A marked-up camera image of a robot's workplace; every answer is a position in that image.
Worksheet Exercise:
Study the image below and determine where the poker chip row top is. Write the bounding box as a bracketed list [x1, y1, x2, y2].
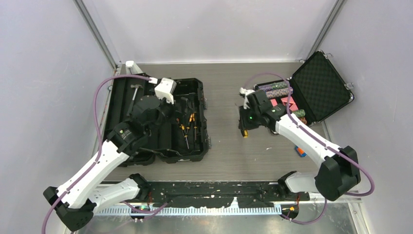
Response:
[258, 81, 288, 92]

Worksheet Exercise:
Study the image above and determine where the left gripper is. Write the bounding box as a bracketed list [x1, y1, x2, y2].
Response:
[146, 89, 193, 137]

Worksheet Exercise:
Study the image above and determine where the poker chip row orange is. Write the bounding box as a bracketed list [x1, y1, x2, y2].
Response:
[299, 117, 307, 125]

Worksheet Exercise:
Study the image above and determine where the black aluminium poker chip case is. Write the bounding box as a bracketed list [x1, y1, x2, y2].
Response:
[253, 50, 355, 127]

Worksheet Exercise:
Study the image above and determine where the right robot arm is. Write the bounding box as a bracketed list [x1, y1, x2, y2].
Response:
[239, 88, 361, 201]

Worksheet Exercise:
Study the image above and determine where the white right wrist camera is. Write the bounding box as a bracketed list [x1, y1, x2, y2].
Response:
[239, 87, 255, 110]

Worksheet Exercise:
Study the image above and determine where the white metronome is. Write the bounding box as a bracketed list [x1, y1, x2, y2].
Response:
[125, 60, 143, 75]

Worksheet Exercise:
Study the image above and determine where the pink card deck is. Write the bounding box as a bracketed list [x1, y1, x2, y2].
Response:
[270, 98, 279, 107]

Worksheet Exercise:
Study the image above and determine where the black plastic toolbox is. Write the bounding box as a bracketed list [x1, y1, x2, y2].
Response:
[102, 73, 209, 167]

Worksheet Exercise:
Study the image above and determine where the red card deck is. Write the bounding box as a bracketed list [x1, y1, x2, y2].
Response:
[281, 97, 299, 112]

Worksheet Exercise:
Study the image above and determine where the blue orange small object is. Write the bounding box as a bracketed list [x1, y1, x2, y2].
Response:
[294, 146, 307, 157]

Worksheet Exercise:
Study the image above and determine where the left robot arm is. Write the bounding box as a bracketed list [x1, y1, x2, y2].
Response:
[43, 96, 196, 232]

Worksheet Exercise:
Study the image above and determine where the poker chip row green red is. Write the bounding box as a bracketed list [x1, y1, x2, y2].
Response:
[292, 109, 306, 118]

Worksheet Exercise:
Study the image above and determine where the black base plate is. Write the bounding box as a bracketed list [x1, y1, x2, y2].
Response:
[149, 181, 310, 208]

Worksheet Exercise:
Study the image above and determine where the small steel hammer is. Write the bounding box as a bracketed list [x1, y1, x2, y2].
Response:
[127, 84, 144, 116]

